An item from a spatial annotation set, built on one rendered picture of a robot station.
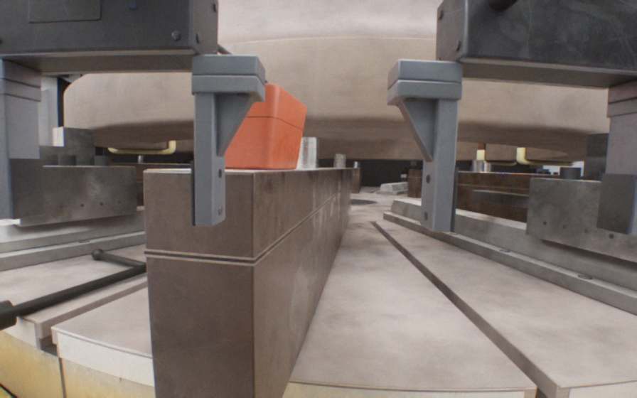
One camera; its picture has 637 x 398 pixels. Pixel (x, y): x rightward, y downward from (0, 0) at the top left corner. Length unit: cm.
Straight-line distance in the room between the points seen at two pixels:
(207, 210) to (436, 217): 14
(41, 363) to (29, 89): 93
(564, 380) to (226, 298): 64
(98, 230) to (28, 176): 140
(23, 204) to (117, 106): 135
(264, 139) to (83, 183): 114
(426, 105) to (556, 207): 113
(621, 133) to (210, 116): 27
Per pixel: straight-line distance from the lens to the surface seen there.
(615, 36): 26
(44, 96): 486
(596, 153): 140
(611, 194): 29
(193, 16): 21
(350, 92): 108
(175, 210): 41
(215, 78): 21
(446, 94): 21
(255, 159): 49
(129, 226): 174
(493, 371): 76
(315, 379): 66
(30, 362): 120
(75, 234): 164
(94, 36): 23
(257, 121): 49
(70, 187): 153
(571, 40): 24
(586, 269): 138
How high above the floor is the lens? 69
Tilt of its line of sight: 6 degrees down
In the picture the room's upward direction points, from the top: 1 degrees clockwise
